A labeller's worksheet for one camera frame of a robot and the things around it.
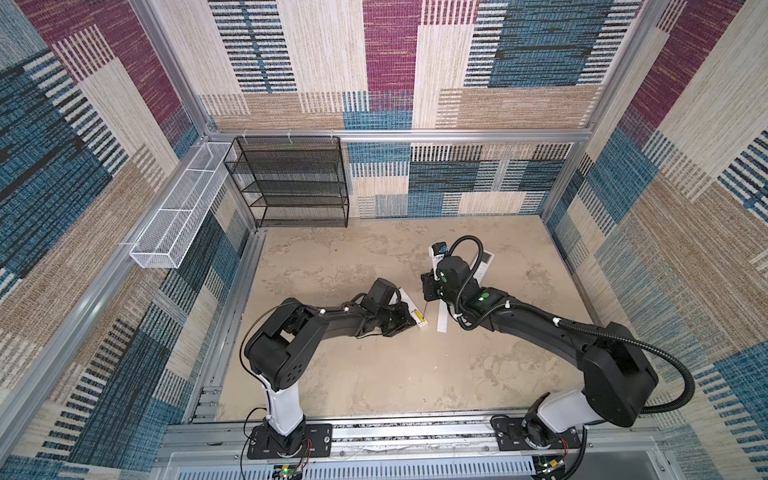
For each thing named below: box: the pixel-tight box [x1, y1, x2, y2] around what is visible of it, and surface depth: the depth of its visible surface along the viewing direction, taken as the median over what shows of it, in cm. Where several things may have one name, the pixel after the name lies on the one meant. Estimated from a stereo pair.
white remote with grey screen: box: [473, 250, 495, 286], surface depth 107 cm
